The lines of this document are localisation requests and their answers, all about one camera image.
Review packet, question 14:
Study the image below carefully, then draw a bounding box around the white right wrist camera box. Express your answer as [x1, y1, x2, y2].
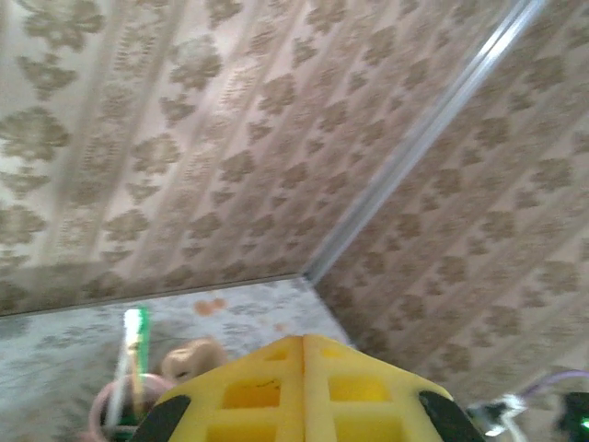
[468, 393, 528, 436]

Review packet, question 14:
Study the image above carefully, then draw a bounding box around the aluminium frame post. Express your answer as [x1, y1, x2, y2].
[306, 0, 551, 283]

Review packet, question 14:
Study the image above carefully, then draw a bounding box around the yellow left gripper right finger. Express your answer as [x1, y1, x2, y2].
[303, 333, 484, 442]

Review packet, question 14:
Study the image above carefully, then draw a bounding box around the brown bread roll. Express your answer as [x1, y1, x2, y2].
[159, 336, 229, 383]

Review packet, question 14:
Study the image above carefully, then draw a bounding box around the pink cup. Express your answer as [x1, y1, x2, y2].
[87, 372, 171, 442]

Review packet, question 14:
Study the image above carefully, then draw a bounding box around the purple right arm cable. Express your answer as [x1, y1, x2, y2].
[519, 367, 589, 401]

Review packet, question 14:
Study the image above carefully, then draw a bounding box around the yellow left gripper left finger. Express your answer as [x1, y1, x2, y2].
[131, 334, 305, 442]

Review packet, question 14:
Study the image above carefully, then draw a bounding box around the green white wrapped straw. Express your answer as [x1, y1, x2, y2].
[108, 306, 152, 425]

